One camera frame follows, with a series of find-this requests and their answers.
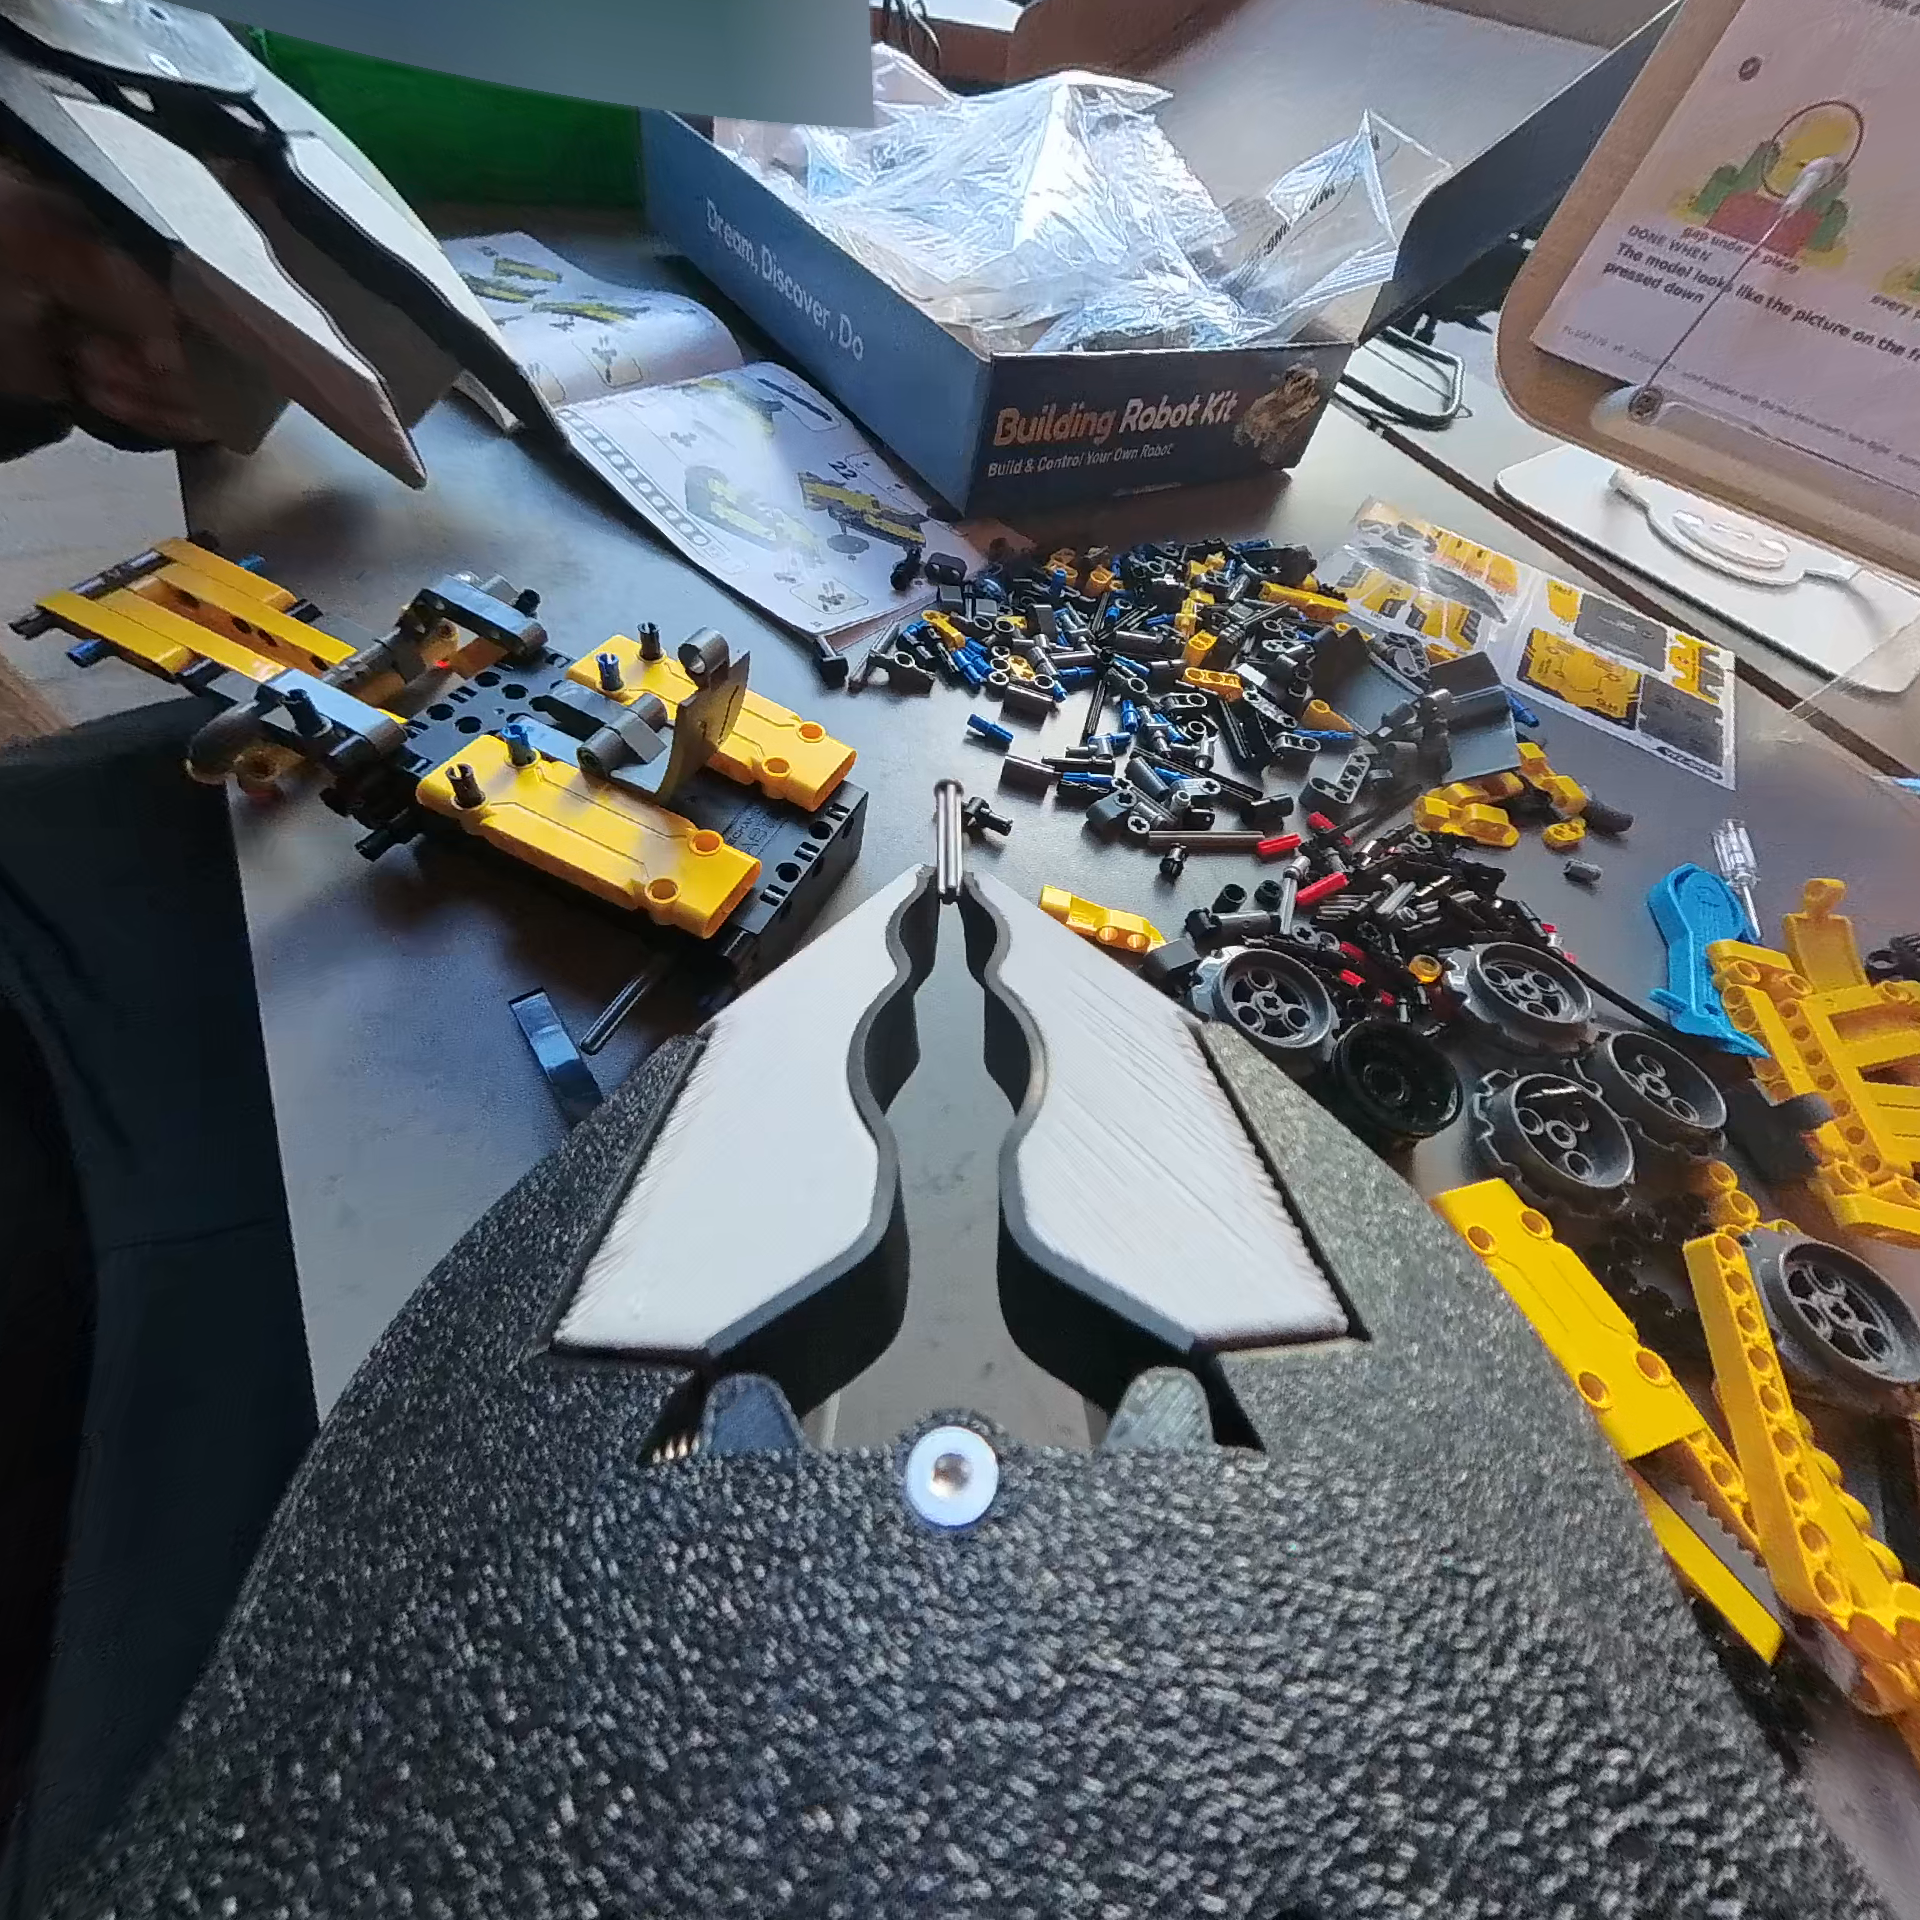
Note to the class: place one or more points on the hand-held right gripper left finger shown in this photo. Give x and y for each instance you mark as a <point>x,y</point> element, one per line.
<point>750,1186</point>

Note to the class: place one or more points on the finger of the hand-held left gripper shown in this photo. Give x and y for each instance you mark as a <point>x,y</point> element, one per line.
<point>406,254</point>
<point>226,254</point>

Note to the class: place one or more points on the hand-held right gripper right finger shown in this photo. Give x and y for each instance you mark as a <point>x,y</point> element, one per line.
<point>1156,1186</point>

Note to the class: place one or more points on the grey axle pin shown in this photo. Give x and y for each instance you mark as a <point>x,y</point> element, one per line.
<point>950,832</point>

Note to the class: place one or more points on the cardboard set box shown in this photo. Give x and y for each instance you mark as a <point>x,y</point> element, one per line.
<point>869,359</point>

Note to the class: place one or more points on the pile of small building pieces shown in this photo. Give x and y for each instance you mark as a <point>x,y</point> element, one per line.
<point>1171,704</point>

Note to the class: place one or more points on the clear plastic parts bag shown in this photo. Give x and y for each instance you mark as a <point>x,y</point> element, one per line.
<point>1020,212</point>

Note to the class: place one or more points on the person's left hand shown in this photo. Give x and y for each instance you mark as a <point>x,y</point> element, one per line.
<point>107,331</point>

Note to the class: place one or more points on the green plastic bin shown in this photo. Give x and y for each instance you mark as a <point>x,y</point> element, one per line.
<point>451,149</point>

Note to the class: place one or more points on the open instruction booklet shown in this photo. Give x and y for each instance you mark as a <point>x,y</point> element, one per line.
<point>720,464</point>

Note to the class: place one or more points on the yellow beams and wheels pile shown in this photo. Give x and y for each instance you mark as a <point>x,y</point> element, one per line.
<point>1552,1132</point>

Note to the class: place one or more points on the partly built yellow model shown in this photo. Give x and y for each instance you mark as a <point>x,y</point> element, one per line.
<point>571,811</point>

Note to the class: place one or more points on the blue brick separator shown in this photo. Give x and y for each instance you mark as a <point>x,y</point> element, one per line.
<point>1687,944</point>

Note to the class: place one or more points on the person's black clothing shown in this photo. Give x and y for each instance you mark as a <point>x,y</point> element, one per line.
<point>119,1200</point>

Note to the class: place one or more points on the small screwdriver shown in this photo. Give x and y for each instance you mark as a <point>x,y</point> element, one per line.
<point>1741,886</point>

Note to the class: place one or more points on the yellow black sticker sheet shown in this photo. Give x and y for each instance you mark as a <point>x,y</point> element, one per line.
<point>1622,661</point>

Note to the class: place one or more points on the instruction sheet on wooden board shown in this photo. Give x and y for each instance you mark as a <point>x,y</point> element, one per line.
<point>1546,375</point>

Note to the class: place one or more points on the printed instruction sheet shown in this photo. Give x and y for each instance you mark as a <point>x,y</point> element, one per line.
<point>1757,270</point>

